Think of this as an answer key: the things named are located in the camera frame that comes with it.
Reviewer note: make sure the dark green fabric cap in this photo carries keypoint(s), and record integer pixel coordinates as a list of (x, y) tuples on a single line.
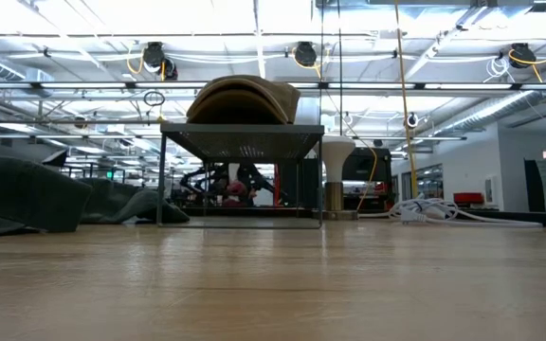
[(26, 194), (126, 203)]

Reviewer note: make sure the black background robot arm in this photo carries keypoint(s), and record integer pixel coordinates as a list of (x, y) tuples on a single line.
[(197, 174), (261, 177)]

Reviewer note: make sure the grey perforated metal stand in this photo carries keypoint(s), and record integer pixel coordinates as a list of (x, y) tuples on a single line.
[(249, 139)]

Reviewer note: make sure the pink red cloth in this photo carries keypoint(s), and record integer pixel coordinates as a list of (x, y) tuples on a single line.
[(236, 189)]

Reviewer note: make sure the white lamp brass base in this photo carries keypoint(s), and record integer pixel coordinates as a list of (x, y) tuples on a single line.
[(338, 156)]

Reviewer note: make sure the black box machine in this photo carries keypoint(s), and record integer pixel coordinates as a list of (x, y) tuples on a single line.
[(365, 166)]

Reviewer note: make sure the small round ceiling reel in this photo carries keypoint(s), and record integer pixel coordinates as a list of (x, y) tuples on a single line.
[(412, 120)]

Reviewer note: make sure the red box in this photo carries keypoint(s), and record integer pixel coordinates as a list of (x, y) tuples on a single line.
[(468, 198)]

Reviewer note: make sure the red post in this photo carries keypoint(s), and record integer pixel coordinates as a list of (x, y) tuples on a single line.
[(277, 187)]

